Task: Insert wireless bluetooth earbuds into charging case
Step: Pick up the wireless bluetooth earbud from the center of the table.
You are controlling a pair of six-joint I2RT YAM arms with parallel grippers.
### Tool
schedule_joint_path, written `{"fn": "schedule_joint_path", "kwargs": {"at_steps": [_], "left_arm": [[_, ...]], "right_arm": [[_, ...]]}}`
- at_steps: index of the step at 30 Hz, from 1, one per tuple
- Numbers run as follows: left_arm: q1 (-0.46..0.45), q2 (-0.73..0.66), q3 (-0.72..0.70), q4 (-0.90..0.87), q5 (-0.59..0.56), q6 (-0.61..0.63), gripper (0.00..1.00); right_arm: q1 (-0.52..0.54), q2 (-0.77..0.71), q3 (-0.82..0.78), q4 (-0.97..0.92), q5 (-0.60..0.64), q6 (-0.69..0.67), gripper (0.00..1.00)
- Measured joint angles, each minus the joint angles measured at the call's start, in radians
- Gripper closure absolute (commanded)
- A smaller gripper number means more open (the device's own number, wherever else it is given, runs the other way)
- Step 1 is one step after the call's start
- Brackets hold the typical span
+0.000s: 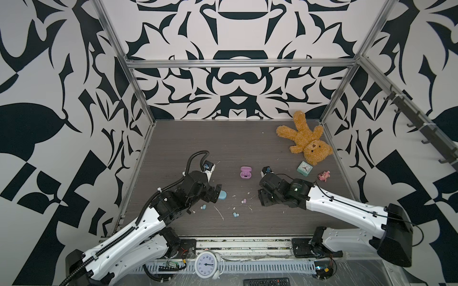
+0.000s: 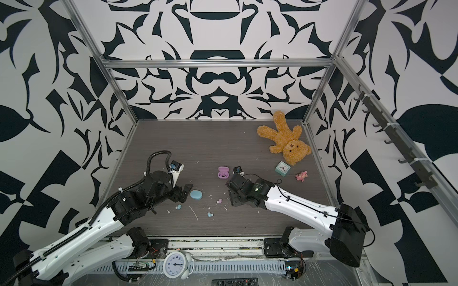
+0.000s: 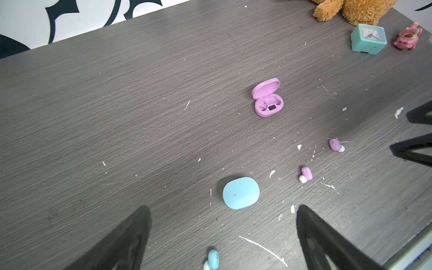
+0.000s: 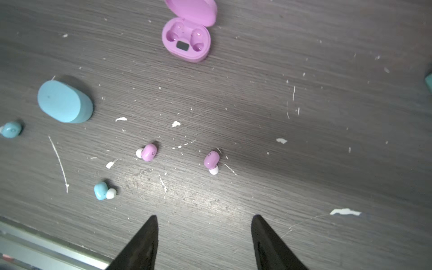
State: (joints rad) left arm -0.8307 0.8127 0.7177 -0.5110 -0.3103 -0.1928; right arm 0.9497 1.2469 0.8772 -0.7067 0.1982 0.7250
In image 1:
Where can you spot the small pink toy figure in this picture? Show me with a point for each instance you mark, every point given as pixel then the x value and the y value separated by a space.
pixel 324 176

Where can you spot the white slotted cable duct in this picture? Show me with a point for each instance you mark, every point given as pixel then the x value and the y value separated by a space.
pixel 246 267

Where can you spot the black electronics box right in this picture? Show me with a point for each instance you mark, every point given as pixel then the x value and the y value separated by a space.
pixel 325 270

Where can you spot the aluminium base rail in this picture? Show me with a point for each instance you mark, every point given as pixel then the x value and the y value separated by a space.
pixel 250 247

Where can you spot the small teal alarm clock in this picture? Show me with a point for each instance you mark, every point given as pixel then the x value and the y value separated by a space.
pixel 304 168

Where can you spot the brown teddy bear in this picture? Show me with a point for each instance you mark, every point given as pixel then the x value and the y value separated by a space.
pixel 306 141

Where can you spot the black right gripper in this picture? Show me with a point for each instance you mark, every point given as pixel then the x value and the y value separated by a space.
pixel 261 197

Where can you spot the black remote control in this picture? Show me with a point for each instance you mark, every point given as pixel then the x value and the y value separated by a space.
pixel 267 282

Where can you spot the white round alarm clock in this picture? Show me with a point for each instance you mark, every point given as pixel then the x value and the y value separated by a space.
pixel 209 264

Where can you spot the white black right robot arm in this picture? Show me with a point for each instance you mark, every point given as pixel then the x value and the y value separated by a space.
pixel 387 230

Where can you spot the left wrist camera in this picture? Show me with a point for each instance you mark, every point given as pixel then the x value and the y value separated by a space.
pixel 209 168

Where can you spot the purple earbud charging case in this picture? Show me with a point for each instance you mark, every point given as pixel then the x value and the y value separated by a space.
pixel 245 172

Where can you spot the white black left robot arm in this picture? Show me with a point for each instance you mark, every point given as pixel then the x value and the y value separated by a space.
pixel 149 236

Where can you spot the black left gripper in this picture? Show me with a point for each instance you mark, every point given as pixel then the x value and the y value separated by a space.
pixel 209 191

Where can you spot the green circuit board left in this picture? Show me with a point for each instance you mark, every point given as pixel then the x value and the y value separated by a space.
pixel 172 267

